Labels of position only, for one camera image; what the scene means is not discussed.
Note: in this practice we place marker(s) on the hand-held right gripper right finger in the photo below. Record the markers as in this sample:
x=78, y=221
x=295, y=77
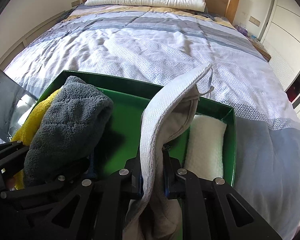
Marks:
x=173, y=180

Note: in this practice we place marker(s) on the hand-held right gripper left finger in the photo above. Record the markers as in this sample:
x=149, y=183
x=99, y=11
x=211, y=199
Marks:
x=132, y=180

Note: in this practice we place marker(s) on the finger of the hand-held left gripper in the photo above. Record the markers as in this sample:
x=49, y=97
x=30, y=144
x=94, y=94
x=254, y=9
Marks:
x=40, y=186
x=7, y=157

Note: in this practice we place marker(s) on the yellow towel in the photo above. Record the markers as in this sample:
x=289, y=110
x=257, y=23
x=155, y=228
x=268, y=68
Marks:
x=32, y=122

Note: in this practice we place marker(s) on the white towel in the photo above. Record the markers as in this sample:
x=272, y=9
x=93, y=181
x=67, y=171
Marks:
x=205, y=145

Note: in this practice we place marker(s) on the green tray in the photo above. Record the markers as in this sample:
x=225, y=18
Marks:
x=125, y=125

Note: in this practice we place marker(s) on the grey white cloth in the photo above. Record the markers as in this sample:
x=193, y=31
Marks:
x=160, y=120

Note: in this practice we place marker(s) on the dark grey towel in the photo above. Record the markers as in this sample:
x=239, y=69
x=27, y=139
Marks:
x=65, y=130

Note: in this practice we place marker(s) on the smoky glass pitcher wooden lid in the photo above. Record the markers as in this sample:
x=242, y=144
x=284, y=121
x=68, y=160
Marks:
x=5, y=100

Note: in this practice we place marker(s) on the wooden nightstand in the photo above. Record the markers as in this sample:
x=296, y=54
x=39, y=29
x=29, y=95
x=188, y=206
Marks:
x=263, y=51

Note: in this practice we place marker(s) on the clear plastic box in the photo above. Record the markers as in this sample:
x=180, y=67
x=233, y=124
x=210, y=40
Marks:
x=253, y=39

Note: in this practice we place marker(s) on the purple container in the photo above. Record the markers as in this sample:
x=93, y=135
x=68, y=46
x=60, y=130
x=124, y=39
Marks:
x=242, y=29

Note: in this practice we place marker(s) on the white wardrobe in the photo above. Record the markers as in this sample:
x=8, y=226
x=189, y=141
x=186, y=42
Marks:
x=285, y=30

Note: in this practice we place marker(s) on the wooden bed headboard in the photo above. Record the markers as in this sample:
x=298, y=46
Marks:
x=236, y=2

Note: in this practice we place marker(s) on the wall switch plate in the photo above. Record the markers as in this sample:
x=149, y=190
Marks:
x=75, y=3
x=255, y=20

